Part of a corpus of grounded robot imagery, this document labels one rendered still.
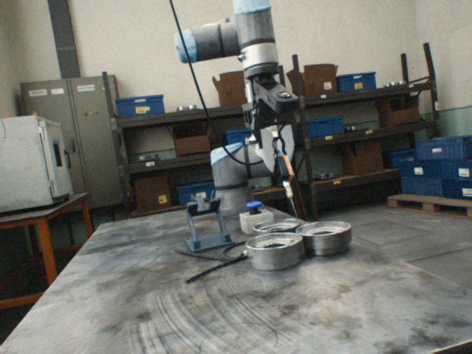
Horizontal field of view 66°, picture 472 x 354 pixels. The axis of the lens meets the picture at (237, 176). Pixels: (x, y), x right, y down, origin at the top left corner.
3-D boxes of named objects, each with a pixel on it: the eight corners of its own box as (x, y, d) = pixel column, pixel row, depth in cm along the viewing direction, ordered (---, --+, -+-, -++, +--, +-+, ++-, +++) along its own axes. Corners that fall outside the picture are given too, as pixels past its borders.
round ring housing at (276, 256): (309, 251, 71) (307, 231, 70) (299, 271, 61) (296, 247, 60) (258, 253, 74) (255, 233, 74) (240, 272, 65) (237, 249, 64)
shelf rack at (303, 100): (448, 195, 483) (433, 41, 467) (314, 221, 442) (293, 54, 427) (417, 192, 538) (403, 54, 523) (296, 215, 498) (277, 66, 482)
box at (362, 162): (389, 171, 469) (385, 137, 465) (352, 177, 458) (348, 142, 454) (370, 169, 511) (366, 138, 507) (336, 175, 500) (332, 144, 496)
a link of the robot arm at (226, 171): (215, 183, 133) (211, 147, 132) (252, 178, 132) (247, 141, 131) (212, 187, 121) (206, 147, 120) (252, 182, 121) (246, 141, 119)
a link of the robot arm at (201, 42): (194, 23, 126) (169, 22, 81) (225, 18, 125) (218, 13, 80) (201, 58, 130) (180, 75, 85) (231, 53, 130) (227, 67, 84)
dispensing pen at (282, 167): (293, 213, 68) (270, 142, 76) (287, 223, 71) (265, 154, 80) (305, 213, 69) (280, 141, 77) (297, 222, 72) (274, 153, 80)
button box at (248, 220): (275, 230, 92) (272, 211, 91) (248, 235, 90) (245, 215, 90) (265, 225, 99) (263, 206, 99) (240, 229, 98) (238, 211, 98)
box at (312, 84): (343, 93, 454) (340, 62, 451) (301, 97, 436) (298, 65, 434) (326, 98, 493) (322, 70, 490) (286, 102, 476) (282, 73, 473)
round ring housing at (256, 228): (261, 237, 87) (259, 220, 86) (306, 234, 83) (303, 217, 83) (248, 251, 77) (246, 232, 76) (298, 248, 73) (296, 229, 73)
